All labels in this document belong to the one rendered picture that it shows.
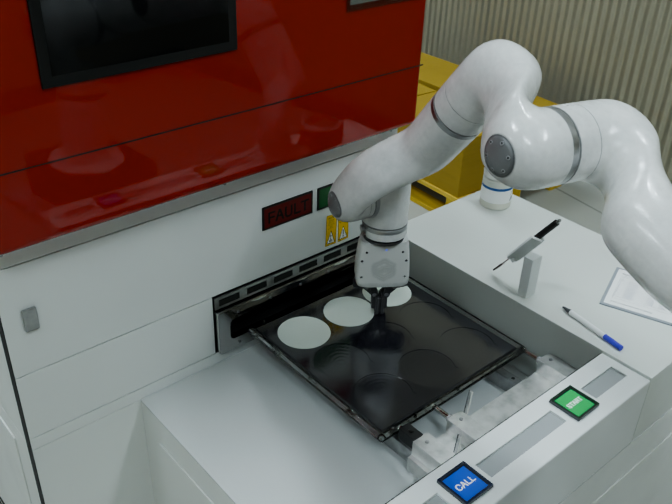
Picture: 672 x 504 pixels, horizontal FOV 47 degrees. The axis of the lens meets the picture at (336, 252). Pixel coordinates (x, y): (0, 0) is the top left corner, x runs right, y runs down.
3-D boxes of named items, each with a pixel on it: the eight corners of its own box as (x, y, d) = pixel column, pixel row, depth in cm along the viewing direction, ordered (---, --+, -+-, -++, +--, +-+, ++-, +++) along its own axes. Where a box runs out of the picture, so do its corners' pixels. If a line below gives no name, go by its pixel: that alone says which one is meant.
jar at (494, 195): (472, 202, 179) (478, 164, 174) (492, 193, 183) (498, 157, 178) (496, 214, 175) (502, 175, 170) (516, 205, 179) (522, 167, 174)
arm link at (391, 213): (375, 236, 137) (417, 223, 141) (380, 168, 130) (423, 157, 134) (349, 216, 143) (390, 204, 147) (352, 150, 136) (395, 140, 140)
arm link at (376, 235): (362, 231, 138) (361, 245, 140) (411, 230, 139) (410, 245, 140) (357, 209, 145) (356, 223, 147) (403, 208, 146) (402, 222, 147)
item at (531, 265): (500, 286, 150) (510, 226, 143) (512, 279, 152) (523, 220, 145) (525, 300, 146) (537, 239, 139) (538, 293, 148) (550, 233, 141)
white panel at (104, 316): (26, 442, 131) (-24, 238, 110) (378, 278, 177) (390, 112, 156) (33, 453, 129) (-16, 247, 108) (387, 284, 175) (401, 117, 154)
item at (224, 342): (215, 351, 149) (213, 310, 144) (382, 274, 174) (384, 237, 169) (220, 355, 147) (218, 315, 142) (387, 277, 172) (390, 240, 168)
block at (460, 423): (445, 431, 128) (447, 418, 126) (458, 422, 130) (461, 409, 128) (482, 460, 123) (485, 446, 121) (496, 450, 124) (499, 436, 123)
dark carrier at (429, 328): (256, 330, 147) (256, 328, 146) (387, 270, 166) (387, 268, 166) (381, 433, 125) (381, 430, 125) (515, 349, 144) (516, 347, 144)
